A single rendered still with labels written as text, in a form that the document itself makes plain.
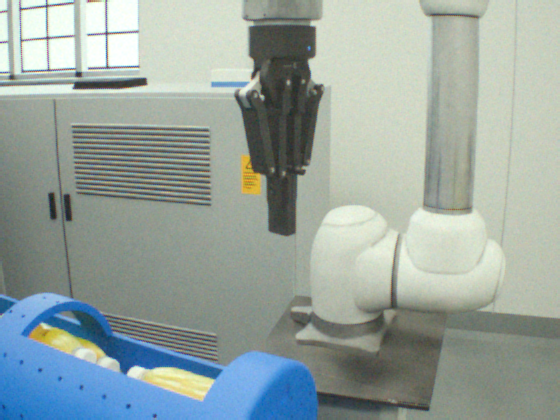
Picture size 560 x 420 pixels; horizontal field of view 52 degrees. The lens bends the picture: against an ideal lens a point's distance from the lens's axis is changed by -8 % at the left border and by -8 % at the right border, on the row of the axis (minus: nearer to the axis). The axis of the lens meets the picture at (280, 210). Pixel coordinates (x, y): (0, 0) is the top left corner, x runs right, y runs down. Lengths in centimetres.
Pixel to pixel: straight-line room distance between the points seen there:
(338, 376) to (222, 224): 128
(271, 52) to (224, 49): 267
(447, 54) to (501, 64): 219
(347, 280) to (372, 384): 21
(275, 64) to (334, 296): 67
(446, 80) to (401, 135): 226
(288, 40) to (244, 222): 172
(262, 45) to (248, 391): 40
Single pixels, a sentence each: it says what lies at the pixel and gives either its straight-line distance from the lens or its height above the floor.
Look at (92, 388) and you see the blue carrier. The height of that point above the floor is 119.
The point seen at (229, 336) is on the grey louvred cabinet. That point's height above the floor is 47.
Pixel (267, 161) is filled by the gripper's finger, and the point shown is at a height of 150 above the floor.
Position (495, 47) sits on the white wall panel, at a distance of 333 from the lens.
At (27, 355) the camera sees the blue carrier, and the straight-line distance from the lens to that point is 94.
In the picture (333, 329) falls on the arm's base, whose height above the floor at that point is 106.
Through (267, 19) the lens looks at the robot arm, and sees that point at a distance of 65.
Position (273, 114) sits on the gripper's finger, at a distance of 67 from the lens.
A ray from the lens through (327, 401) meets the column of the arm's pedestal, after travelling 128.
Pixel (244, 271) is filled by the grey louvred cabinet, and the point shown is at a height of 76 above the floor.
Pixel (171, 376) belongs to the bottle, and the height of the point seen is 119.
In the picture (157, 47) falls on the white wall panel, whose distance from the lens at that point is 350.
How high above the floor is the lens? 163
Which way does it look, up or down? 16 degrees down
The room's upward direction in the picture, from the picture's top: straight up
